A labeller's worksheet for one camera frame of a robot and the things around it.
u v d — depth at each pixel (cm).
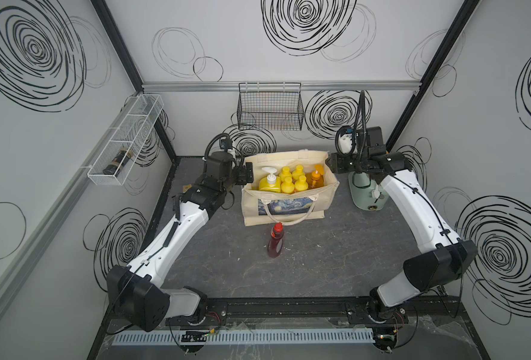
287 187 83
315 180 87
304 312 75
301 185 84
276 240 76
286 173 85
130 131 82
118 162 67
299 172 86
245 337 96
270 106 123
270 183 82
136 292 38
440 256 41
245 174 68
